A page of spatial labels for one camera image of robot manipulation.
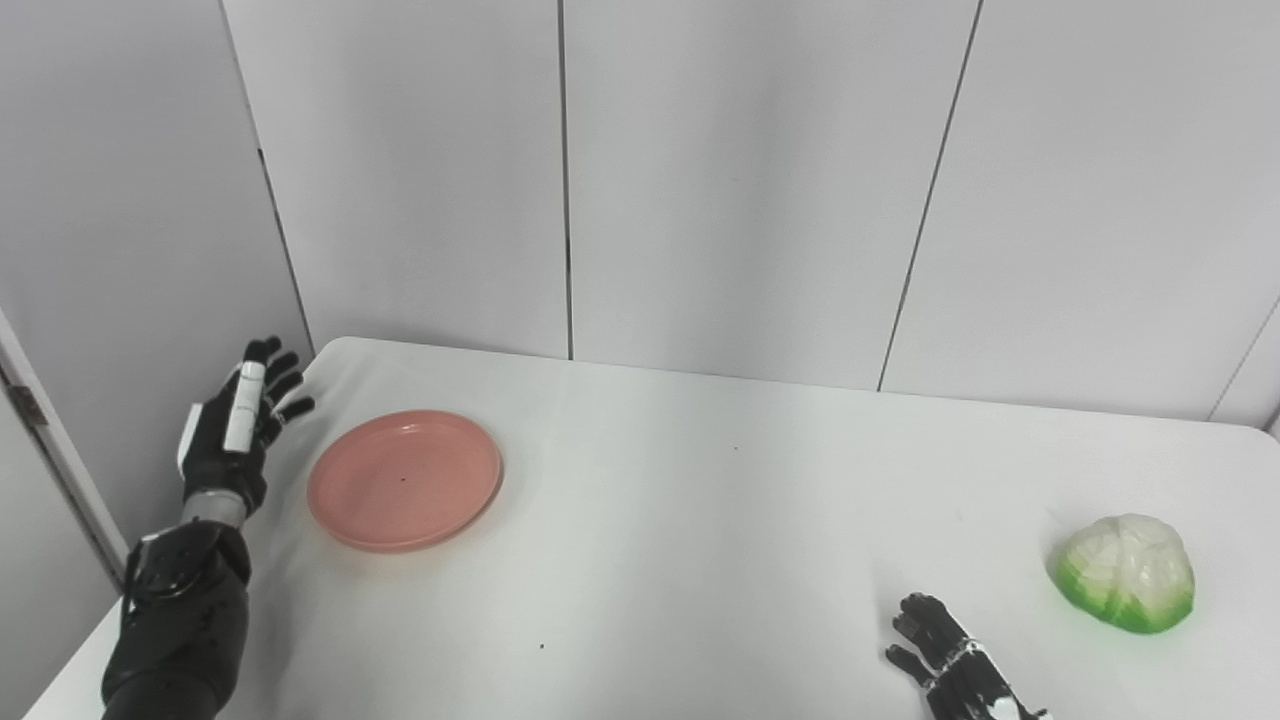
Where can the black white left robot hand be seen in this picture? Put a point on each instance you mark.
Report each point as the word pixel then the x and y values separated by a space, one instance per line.
pixel 212 450

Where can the dark metal door hinge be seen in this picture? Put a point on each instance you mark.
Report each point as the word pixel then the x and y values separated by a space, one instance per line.
pixel 28 402

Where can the green white toy cabbage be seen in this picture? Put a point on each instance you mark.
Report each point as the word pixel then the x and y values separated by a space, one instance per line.
pixel 1125 575

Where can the pink round plate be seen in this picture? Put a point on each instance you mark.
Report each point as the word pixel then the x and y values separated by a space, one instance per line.
pixel 405 480

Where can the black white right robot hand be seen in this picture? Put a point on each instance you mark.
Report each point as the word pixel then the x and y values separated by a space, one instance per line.
pixel 965 680

